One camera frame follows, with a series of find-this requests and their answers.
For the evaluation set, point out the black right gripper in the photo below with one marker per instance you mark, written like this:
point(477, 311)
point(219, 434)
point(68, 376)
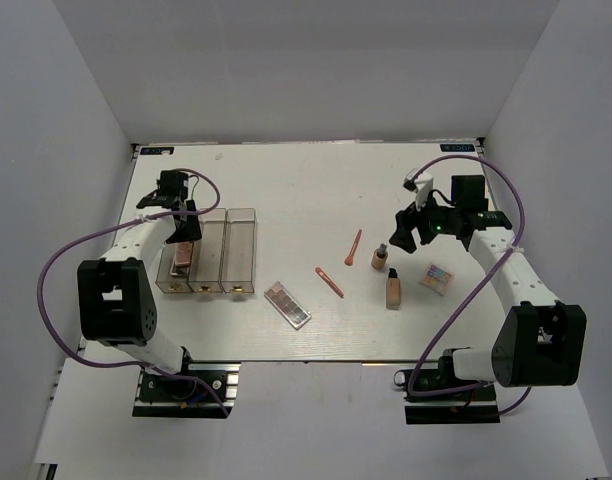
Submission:
point(406, 222)

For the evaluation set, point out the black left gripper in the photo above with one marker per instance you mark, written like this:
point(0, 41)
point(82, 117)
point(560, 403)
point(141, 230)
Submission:
point(190, 232)

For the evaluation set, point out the pink blush palette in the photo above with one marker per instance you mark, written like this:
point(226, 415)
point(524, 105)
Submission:
point(183, 254)

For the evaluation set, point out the mauve eyeshadow palette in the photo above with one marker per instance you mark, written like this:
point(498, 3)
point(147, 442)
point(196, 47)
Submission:
point(287, 305)

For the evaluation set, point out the brown eyeshadow palette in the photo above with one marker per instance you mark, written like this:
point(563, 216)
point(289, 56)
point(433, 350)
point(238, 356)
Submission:
point(179, 269)

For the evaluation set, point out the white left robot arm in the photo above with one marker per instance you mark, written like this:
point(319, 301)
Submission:
point(116, 302)

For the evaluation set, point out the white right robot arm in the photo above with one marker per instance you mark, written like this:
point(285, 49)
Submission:
point(541, 340)

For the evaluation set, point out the orange makeup brush upper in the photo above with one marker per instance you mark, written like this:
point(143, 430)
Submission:
point(349, 260)

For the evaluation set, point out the small foundation bottle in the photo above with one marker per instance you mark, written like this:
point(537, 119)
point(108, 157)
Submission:
point(379, 257)

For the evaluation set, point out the left clear organizer bin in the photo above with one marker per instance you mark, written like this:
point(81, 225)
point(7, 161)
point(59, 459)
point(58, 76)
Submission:
point(165, 282)

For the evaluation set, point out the clear organizer bin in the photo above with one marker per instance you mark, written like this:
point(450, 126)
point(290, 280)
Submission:
point(205, 269)
point(239, 255)
point(165, 282)

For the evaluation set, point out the tall foundation bottle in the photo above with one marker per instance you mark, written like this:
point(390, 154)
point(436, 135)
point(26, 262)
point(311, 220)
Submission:
point(393, 290)

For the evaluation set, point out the middle clear organizer bin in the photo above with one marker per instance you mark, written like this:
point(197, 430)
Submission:
point(205, 269)

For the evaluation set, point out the pastel square eyeshadow palette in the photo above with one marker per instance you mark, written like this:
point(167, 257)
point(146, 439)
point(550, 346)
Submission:
point(436, 279)

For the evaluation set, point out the right clear organizer bin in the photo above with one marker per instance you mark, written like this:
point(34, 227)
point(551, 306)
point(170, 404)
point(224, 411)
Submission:
point(239, 255)

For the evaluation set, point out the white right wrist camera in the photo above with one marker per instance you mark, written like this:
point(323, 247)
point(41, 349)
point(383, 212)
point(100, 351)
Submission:
point(420, 184)

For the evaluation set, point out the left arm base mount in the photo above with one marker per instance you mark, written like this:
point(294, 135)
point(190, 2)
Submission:
point(161, 397)

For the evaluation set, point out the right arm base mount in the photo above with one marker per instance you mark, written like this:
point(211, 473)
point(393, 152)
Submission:
point(477, 406)

